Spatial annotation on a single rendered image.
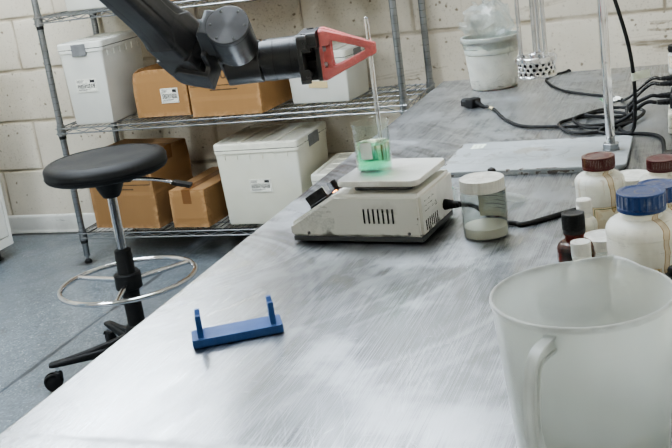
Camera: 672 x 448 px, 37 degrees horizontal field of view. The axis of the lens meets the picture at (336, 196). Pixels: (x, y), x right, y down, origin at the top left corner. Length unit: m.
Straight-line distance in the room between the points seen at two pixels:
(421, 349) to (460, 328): 0.06
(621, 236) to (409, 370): 0.24
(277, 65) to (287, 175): 2.34
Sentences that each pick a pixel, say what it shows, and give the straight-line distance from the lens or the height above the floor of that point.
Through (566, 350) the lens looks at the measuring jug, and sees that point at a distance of 0.67.
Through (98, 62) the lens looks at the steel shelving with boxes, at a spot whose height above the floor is 0.80.
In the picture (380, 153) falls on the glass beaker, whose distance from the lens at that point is 1.35.
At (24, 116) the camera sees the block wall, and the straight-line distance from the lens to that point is 4.69.
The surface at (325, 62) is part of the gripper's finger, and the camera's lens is 1.34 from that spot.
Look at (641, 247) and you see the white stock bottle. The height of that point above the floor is 0.83.
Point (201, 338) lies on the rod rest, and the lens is 1.10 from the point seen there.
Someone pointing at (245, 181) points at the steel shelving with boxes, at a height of 0.31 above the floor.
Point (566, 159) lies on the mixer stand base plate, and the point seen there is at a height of 0.76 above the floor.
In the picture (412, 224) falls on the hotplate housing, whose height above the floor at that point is 0.78.
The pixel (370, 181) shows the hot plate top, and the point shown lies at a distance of 1.33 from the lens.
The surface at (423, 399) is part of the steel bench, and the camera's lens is 0.92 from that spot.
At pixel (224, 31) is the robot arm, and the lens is 1.29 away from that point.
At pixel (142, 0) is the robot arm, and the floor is 1.11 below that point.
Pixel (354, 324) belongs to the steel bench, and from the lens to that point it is 1.10.
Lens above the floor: 1.17
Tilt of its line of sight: 15 degrees down
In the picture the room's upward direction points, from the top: 8 degrees counter-clockwise
